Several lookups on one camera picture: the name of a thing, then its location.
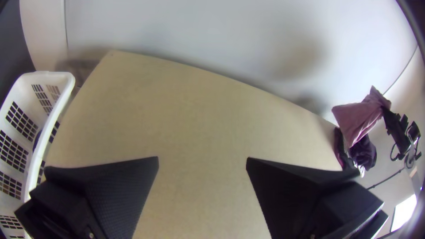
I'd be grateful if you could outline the heap of clothes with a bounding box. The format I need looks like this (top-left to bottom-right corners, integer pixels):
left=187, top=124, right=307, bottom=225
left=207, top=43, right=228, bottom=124
left=333, top=127, right=378, bottom=177

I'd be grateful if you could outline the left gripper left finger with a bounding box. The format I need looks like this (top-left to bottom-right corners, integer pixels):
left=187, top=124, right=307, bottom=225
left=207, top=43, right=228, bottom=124
left=14, top=156, right=160, bottom=239

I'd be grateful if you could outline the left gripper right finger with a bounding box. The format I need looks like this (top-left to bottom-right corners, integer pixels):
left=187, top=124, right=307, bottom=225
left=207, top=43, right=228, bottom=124
left=245, top=157, right=390, bottom=239

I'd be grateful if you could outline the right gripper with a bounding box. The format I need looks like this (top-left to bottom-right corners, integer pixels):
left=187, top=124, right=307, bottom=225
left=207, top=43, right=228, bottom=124
left=381, top=106, right=413, bottom=156

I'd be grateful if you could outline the white laundry basket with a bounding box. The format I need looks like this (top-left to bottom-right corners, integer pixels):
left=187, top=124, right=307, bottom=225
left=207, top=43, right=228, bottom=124
left=0, top=70, right=77, bottom=239

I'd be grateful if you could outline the mauve t-shirt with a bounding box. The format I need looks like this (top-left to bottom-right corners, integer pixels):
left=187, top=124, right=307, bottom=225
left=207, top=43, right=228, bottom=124
left=332, top=85, right=392, bottom=149

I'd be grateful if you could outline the black cable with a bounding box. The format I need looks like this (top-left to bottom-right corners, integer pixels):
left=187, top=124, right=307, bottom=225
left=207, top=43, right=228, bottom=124
left=366, top=167, right=406, bottom=190

